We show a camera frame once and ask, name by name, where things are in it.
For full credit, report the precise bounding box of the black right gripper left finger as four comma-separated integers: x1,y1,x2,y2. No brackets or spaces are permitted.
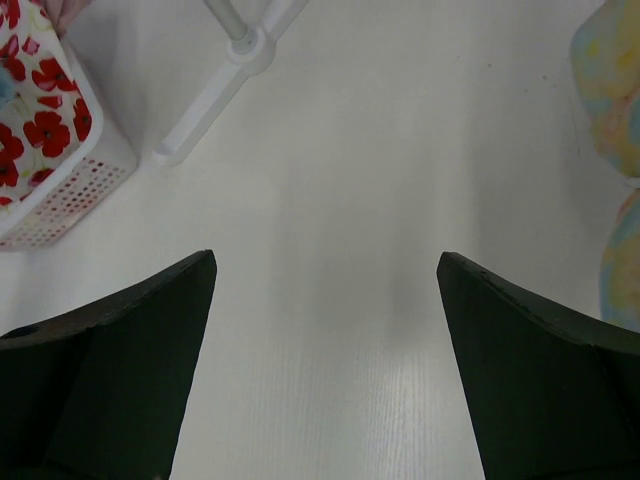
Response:
1,250,216,479

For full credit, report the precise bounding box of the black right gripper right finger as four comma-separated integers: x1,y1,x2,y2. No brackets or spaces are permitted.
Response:
437,252,639,479

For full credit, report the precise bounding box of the white plastic laundry basket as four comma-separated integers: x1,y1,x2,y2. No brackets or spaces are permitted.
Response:
1,41,138,252

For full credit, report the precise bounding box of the red poppy floral cloth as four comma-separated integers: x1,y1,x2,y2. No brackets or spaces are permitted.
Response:
1,1,92,215

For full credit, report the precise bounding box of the pastel floral hanging cloth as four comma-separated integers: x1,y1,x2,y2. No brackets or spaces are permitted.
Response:
570,1,639,332

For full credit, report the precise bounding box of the white metal clothes rack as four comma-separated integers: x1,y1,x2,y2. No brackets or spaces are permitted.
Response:
153,0,308,167

